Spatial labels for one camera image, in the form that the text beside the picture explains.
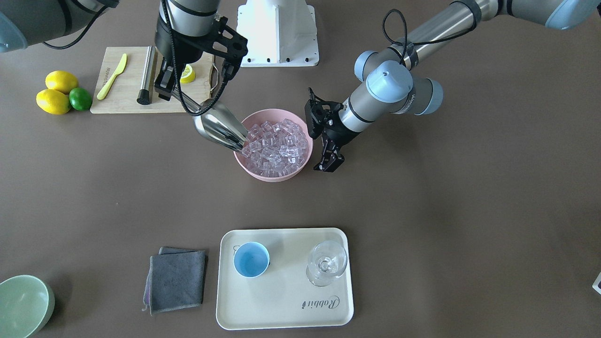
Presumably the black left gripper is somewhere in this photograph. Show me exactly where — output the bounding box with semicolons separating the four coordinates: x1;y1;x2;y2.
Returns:
304;88;359;172

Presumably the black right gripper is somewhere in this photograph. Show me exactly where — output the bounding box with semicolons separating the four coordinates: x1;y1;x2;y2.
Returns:
154;17;248;101

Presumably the pink bowl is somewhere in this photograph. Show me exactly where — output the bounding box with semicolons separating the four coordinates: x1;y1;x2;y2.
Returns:
234;108;313;182

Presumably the metal ice scoop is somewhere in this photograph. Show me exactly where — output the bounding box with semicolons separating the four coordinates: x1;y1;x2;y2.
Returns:
171;88;248;152

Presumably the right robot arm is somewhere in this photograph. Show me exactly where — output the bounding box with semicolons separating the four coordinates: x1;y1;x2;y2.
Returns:
0;0;248;100

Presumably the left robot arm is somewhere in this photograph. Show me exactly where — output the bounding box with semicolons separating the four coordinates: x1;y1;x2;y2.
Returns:
304;0;600;173

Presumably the clear ice cubes pile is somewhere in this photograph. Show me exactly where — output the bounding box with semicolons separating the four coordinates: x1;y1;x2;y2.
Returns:
240;118;309;178

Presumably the light blue cup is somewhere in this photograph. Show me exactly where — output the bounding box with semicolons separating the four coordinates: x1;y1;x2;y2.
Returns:
232;241;270;278

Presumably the half lemon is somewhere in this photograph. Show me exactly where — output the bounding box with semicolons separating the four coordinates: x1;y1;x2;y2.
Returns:
179;64;196;84

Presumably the steel muddler black tip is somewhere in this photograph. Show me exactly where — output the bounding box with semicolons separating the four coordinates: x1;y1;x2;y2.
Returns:
137;46;156;105

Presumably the wooden cutting board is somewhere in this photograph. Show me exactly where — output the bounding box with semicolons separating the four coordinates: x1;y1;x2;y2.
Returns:
91;46;216;114

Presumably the yellow plastic knife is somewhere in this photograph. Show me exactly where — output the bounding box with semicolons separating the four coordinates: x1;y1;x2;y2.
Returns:
96;53;128;100

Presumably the clear wine glass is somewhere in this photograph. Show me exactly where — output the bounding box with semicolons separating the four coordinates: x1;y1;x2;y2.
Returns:
306;240;348;287

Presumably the green lime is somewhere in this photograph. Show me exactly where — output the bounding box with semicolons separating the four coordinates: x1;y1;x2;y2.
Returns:
68;87;93;111

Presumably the yellow lemon upper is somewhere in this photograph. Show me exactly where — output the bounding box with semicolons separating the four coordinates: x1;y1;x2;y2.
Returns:
45;70;79;95

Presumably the yellow lemon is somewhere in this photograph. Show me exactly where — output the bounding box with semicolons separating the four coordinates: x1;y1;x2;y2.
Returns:
45;70;79;95
36;89;72;115

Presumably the yellow lemon lower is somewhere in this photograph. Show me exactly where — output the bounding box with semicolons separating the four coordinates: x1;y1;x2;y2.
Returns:
36;89;72;115

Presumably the cream serving tray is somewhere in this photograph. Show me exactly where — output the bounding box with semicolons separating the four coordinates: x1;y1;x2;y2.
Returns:
216;227;354;331

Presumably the grey folded cloth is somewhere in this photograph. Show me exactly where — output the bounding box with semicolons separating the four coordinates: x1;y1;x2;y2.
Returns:
142;246;208;316

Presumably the green bowl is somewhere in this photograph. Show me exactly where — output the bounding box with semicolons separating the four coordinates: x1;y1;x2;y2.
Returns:
0;275;54;338

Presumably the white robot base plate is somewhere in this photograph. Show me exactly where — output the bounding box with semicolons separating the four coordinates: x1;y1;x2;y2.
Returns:
236;0;320;67

